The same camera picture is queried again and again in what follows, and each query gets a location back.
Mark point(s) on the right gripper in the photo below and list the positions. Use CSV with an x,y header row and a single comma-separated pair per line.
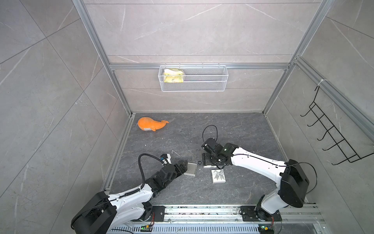
x,y
205,160

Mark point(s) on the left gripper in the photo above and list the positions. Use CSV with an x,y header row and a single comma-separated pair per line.
x,y
183,168

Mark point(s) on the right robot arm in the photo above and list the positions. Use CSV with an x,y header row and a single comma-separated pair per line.
x,y
290,179

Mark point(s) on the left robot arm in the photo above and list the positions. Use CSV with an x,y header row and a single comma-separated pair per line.
x,y
104,212

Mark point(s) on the orange plush whale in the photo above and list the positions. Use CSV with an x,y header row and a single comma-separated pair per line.
x,y
148,124

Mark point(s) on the yellow sponge in basket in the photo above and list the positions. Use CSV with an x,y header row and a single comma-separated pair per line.
x,y
173,75

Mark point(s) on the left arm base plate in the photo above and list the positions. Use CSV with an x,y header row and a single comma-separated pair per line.
x,y
155,213

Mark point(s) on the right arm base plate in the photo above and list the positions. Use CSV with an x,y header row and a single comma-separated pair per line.
x,y
251,213

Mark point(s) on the white wire wall basket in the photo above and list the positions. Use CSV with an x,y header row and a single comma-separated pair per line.
x,y
198,78

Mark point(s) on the black wall hook rack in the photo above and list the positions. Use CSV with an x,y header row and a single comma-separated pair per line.
x,y
350,155

